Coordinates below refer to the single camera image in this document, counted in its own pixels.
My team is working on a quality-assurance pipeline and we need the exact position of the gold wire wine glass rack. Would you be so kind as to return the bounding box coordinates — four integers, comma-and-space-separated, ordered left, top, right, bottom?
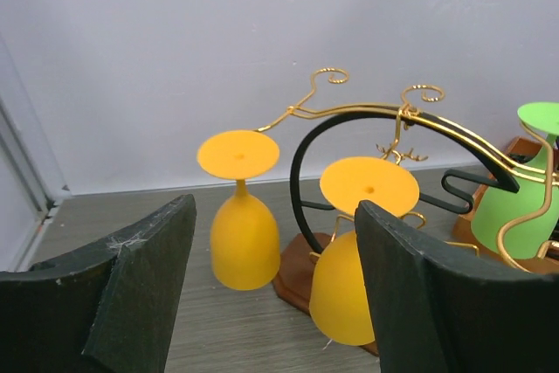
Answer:
273, 96, 558, 354

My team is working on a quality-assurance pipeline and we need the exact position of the orange goblet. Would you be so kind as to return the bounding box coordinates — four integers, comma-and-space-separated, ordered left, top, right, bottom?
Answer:
197, 130, 280, 291
309, 156, 419, 346

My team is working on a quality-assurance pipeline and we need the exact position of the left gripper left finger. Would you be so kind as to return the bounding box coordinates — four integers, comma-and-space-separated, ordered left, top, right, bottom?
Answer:
81, 195, 197, 372

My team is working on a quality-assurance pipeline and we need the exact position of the green goblet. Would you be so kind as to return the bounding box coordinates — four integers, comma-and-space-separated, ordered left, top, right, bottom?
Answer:
471, 102, 558, 259

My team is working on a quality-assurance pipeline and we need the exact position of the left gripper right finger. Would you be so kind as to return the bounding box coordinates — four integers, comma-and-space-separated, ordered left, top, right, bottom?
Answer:
355, 201, 455, 372

